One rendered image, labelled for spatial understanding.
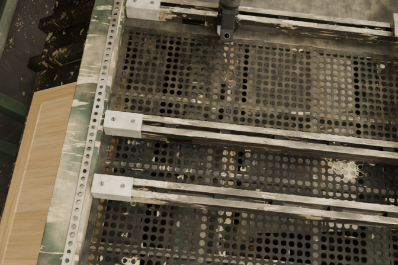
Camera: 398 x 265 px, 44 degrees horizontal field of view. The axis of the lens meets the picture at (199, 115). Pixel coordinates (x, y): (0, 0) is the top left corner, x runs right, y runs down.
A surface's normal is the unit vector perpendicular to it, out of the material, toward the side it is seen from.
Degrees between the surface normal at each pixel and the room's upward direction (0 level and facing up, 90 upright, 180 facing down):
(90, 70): 55
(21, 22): 0
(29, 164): 90
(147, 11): 90
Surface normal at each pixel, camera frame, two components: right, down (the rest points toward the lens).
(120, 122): 0.06, -0.40
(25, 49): 0.85, -0.15
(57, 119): -0.52, -0.40
